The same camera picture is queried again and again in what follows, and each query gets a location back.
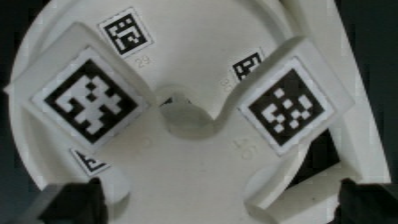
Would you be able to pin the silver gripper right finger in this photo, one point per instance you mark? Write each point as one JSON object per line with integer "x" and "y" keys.
{"x": 369, "y": 203}

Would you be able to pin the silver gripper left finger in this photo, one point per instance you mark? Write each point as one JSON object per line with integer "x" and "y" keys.
{"x": 72, "y": 204}

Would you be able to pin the white cylindrical table leg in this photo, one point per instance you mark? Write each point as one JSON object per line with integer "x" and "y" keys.
{"x": 189, "y": 121}

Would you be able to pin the white round table top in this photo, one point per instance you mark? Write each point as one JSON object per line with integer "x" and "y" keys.
{"x": 177, "y": 33}

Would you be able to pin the white cross-shaped table base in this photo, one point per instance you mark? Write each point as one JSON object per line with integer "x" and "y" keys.
{"x": 179, "y": 181}

